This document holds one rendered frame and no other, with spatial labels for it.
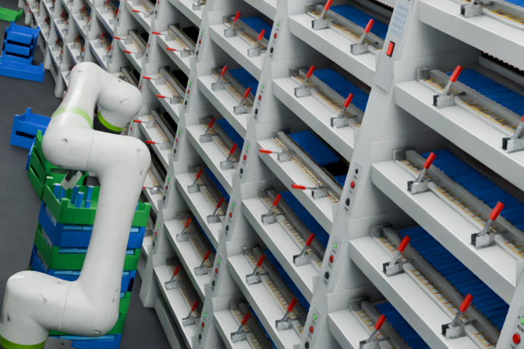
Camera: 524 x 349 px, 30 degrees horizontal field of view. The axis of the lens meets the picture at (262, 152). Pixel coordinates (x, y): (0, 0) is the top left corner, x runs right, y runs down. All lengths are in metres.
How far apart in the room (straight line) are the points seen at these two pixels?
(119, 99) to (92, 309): 0.71
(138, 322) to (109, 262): 1.15
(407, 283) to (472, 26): 0.55
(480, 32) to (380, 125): 0.39
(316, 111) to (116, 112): 0.71
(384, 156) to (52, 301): 0.92
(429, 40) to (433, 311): 0.59
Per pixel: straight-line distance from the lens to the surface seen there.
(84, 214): 3.16
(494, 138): 1.86
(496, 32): 1.88
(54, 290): 2.56
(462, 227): 1.92
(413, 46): 2.16
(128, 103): 2.96
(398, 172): 2.16
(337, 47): 2.46
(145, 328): 3.66
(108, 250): 2.56
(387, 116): 2.19
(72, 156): 2.57
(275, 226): 2.75
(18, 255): 4.04
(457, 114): 1.98
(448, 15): 2.02
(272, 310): 2.70
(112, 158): 2.56
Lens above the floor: 1.68
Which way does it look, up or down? 16 degrees down
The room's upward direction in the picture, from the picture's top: 14 degrees clockwise
